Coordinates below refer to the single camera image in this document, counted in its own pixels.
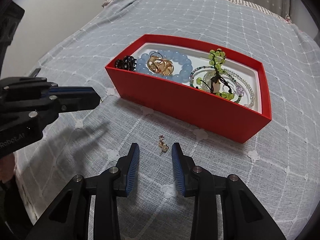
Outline black flower hair clip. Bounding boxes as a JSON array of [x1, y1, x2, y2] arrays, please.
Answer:
[[114, 55, 137, 71]]

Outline grey checked bedspread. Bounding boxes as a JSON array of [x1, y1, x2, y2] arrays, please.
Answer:
[[16, 0, 319, 239]]

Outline person's left hand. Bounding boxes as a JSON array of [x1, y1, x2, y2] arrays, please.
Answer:
[[0, 153, 15, 183]]

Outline green bead cord bracelet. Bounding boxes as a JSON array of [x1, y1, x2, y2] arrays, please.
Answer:
[[196, 48, 241, 102]]

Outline blue bead bracelet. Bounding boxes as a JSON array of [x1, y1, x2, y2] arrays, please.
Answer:
[[135, 49, 193, 83]]

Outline small gold earring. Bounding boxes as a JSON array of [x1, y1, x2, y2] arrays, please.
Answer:
[[158, 135, 169, 153]]

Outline gold bangle ring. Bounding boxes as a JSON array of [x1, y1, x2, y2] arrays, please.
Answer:
[[146, 52, 174, 76]]

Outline pearl bead bracelets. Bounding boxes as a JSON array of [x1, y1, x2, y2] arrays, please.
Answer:
[[189, 65, 255, 109]]

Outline red jewelry box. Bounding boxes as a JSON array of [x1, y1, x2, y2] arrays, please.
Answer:
[[105, 48, 272, 143]]

